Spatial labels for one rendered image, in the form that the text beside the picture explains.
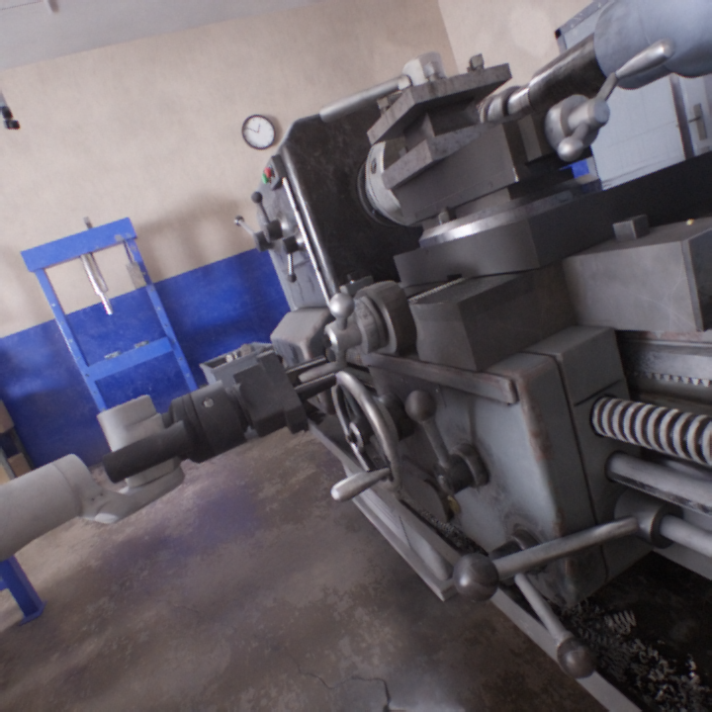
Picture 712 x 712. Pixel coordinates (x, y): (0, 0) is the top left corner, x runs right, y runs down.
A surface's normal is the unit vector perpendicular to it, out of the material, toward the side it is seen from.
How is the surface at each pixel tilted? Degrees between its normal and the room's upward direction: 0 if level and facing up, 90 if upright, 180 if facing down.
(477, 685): 0
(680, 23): 107
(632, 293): 90
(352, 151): 90
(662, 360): 90
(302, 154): 90
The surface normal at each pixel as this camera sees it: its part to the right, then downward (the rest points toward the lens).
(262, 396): 0.00, -0.55
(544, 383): 0.31, 0.10
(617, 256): -0.89, 0.38
